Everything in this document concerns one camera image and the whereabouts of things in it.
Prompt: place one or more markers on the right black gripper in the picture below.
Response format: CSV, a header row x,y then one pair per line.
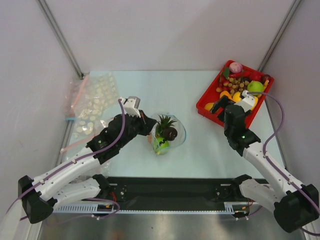
x,y
225,105

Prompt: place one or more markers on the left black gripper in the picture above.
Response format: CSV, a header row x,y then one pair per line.
x,y
148,124

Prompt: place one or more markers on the toy pineapple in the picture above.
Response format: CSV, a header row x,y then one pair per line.
x,y
164,123

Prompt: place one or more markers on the yellow toy potato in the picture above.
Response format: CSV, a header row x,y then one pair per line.
x,y
209,106

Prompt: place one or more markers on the clear blue-zipper bag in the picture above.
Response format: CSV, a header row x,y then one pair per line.
x,y
179,140

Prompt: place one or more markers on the dark purple toy plum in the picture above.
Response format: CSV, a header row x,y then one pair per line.
x,y
170,134

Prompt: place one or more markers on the green toy watermelon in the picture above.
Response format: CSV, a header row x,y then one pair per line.
x,y
160,146

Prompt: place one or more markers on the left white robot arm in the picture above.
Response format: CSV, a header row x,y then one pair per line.
x,y
43,194

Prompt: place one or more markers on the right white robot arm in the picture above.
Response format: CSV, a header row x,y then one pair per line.
x,y
293,204

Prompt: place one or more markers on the dotted zip bag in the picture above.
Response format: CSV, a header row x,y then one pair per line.
x,y
99,94

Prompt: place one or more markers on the pink zipper bag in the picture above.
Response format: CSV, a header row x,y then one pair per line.
x,y
74,91

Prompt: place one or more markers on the orange yellow toy mango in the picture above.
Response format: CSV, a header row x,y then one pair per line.
x,y
225,94

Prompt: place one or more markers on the yellow toy lemon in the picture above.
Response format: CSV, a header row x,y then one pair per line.
x,y
237,96

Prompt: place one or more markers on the red toy strawberries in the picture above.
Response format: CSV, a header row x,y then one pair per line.
x,y
223,84

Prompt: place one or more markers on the brown toy nut cluster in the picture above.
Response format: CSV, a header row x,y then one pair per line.
x,y
237,84

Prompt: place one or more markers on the red plastic tray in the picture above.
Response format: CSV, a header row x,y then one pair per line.
x,y
210,94

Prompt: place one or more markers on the yellow toy bell pepper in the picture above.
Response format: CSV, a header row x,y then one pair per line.
x,y
256,99

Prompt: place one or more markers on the red toy chili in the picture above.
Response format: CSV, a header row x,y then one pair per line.
x,y
236,75

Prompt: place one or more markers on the green toy apple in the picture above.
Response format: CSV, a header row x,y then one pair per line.
x,y
255,86

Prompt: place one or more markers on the pink toy onion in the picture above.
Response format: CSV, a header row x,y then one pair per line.
x,y
235,67

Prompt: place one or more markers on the dark red toy cherry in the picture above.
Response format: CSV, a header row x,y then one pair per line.
x,y
265,79

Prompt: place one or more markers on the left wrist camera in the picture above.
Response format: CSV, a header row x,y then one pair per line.
x,y
131,106

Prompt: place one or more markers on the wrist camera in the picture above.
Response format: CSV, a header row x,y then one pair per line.
x,y
247,101
131,106

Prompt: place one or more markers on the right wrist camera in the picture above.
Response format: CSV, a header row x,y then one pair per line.
x,y
247,101

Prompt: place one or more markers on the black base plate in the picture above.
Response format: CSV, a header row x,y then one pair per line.
x,y
170,194

